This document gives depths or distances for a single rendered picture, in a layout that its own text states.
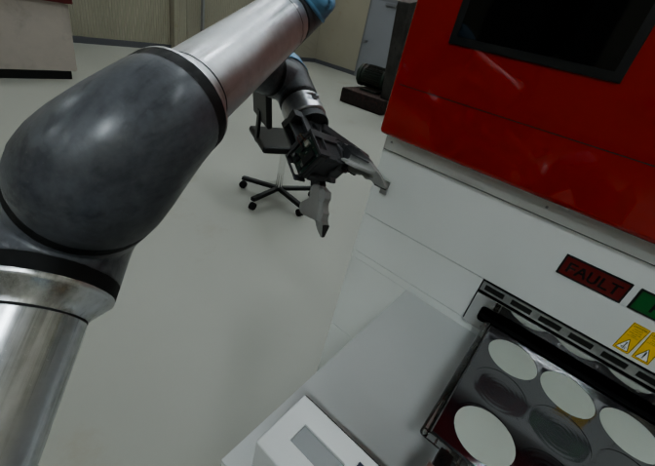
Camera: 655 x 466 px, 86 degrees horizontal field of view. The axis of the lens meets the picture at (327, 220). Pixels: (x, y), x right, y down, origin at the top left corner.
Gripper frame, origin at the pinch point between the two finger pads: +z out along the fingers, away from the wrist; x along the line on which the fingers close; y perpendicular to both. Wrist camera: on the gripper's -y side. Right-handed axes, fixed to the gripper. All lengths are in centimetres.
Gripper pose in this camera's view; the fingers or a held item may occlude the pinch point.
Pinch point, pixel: (355, 216)
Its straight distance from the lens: 57.5
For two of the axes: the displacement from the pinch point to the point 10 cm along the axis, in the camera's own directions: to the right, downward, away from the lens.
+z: 3.3, 8.6, -4.0
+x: 6.4, -5.1, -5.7
